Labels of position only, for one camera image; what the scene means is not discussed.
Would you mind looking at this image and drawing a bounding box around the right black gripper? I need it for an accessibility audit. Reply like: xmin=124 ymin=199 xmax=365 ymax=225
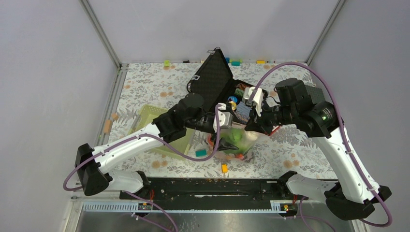
xmin=245 ymin=98 xmax=297 ymax=135

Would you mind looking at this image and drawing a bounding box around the clear zip top bag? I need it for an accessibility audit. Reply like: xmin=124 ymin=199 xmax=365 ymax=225
xmin=214 ymin=124 xmax=264 ymax=163

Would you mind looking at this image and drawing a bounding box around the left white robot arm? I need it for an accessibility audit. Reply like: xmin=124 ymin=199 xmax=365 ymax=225
xmin=68 ymin=93 xmax=233 ymax=199

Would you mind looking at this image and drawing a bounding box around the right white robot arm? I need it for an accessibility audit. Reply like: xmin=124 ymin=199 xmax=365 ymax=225
xmin=243 ymin=78 xmax=392 ymax=220

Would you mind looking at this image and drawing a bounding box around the blue playing cards deck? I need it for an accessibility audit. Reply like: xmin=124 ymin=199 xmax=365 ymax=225
xmin=234 ymin=102 xmax=251 ymax=125

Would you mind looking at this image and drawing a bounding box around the teal small block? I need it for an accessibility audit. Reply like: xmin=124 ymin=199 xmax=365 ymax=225
xmin=195 ymin=149 xmax=207 ymax=158

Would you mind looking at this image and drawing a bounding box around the yellow small block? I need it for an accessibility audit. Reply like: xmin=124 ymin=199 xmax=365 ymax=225
xmin=221 ymin=164 xmax=229 ymax=174

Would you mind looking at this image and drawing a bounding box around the yellow big blind button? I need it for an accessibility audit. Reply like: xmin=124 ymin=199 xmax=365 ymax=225
xmin=228 ymin=101 xmax=237 ymax=111

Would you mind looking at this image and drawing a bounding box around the black poker chip case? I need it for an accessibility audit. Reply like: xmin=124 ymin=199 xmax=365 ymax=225
xmin=186 ymin=47 xmax=253 ymax=113

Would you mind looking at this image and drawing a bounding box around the dark grey lego baseplate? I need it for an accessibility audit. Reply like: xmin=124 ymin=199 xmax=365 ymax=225
xmin=303 ymin=85 xmax=326 ymax=111

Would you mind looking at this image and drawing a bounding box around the green plastic basket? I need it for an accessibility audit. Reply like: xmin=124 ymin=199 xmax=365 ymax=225
xmin=128 ymin=104 xmax=196 ymax=160

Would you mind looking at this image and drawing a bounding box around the wooden block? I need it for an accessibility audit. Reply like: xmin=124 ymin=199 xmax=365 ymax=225
xmin=103 ymin=119 xmax=113 ymax=134

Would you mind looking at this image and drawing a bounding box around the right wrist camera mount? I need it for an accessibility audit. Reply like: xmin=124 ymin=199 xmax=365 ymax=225
xmin=242 ymin=87 xmax=264 ymax=117

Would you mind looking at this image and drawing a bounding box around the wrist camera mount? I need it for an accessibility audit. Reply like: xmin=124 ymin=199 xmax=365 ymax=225
xmin=213 ymin=103 xmax=233 ymax=132
xmin=242 ymin=87 xmax=264 ymax=117

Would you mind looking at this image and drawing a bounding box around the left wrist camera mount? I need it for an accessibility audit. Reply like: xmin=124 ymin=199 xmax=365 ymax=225
xmin=213 ymin=103 xmax=233 ymax=132

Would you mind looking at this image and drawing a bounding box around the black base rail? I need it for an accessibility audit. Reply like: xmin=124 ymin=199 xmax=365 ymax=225
xmin=136 ymin=177 xmax=302 ymax=210

